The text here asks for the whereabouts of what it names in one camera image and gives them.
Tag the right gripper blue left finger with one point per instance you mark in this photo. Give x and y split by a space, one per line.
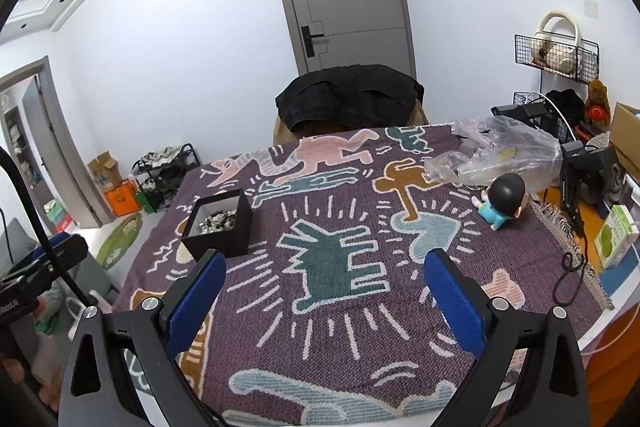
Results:
97 389

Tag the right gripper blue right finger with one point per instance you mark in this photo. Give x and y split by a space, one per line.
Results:
551 389

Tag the black square jewelry box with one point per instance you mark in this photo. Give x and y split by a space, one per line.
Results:
230 243

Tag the silver chain hoop jewelry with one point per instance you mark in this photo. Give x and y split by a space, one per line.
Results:
218 221

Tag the person left hand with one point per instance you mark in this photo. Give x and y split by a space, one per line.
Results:
46 371

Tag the green oval floor mat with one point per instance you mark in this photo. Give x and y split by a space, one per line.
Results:
119 241

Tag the orange box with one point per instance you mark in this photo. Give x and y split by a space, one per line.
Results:
122 199

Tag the brown cardboard box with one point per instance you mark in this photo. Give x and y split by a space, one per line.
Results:
105 173

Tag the green white carton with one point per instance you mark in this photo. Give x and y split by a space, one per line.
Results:
619 232

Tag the black haired cartoon figurine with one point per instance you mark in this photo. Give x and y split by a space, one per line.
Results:
502 201

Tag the black shoe rack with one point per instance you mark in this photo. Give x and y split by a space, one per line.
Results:
158 175

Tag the patterned purple woven tablecloth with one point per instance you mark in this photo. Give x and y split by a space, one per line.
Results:
326 319

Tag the clear plastic bag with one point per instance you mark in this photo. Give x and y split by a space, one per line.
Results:
491 146

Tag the large cardboard box right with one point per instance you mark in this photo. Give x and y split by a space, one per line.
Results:
625 138

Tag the brown plush toy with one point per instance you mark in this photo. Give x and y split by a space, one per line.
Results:
597 107

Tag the cream handbag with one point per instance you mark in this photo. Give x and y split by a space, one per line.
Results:
560 57

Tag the black jacket on chair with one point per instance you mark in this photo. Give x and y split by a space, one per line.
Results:
349 97

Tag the black wire wall basket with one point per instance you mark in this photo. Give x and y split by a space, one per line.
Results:
589 57

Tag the black door handle lock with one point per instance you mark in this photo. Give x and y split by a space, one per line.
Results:
308 40

